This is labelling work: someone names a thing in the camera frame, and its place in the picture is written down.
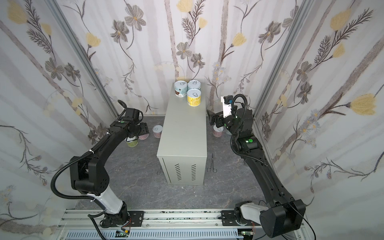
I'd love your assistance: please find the yellow label can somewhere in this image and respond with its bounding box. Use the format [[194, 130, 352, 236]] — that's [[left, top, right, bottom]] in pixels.
[[187, 89, 202, 107]]

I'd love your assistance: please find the teal coconut can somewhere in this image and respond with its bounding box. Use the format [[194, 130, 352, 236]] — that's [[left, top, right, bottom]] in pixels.
[[174, 81, 188, 98], [188, 80, 201, 91]]

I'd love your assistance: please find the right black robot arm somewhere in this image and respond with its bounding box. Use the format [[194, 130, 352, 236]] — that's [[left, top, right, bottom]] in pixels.
[[207, 94, 306, 238]]

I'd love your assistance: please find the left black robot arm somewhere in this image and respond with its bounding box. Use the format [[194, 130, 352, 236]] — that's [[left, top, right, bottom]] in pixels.
[[51, 100, 149, 228]]

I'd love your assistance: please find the pink can front left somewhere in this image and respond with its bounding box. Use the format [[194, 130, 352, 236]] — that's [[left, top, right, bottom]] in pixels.
[[139, 134, 150, 140]]

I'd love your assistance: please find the pink can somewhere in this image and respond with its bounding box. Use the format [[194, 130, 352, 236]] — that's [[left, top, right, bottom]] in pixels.
[[213, 125, 224, 138], [152, 125, 163, 139], [139, 134, 150, 140]]

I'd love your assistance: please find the pink can right side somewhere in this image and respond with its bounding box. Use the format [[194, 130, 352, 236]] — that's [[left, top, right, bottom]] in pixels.
[[213, 125, 224, 138]]

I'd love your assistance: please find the pink can rear left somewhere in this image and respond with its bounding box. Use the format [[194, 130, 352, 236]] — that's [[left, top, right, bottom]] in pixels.
[[152, 125, 163, 139]]

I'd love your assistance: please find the green label can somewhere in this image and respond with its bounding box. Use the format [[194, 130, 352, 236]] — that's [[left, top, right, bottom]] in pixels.
[[125, 137, 139, 148]]

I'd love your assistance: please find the grey metal cabinet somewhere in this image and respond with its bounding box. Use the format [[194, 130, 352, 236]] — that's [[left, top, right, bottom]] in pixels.
[[157, 84, 208, 186]]

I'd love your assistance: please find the metal scissors right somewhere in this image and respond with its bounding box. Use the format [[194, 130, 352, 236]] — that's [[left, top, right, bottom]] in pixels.
[[206, 154, 218, 173]]

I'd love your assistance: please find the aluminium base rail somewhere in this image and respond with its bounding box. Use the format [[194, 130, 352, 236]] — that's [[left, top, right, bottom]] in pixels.
[[55, 119, 310, 240]]

